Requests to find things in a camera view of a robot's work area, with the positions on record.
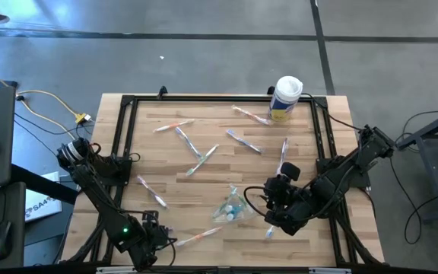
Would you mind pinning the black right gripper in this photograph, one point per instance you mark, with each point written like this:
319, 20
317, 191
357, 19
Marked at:
291, 209

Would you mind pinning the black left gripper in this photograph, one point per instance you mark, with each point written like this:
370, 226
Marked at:
150, 243

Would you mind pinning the blue toothbrush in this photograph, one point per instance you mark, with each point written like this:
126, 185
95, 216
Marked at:
270, 232
188, 142
243, 141

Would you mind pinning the clear acrylic organizer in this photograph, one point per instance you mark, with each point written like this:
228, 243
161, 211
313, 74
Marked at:
242, 215

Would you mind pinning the orange toothbrush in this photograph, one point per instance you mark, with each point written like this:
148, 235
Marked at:
252, 115
200, 236
173, 125

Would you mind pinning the purple toothbrush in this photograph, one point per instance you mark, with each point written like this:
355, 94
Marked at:
283, 150
152, 191

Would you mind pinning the small teal mouthwash bottle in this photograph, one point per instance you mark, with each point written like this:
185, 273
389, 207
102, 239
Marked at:
229, 208
229, 217

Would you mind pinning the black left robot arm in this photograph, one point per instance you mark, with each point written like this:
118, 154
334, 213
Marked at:
97, 194

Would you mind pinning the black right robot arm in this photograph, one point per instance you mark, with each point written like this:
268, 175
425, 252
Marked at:
356, 160

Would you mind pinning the white label strip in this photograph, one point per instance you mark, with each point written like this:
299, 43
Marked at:
117, 270
329, 271

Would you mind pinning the wipes canister with white lid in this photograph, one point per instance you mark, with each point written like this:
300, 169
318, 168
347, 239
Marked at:
285, 102

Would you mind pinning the white printed box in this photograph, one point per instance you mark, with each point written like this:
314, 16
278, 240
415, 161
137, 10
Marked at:
42, 201

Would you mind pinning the black diagonal beam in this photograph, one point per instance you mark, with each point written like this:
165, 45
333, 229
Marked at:
44, 184

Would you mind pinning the black desk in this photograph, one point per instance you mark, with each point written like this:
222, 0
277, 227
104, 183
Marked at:
17, 213

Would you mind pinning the black computer mouse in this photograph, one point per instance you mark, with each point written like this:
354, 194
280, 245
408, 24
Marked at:
0, 237

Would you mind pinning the grey side table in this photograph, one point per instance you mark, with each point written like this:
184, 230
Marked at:
432, 127

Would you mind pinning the black frame clamp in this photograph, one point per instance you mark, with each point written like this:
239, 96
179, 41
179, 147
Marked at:
162, 91
270, 90

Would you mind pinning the black extrusion table frame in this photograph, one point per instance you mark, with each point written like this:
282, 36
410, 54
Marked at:
223, 98

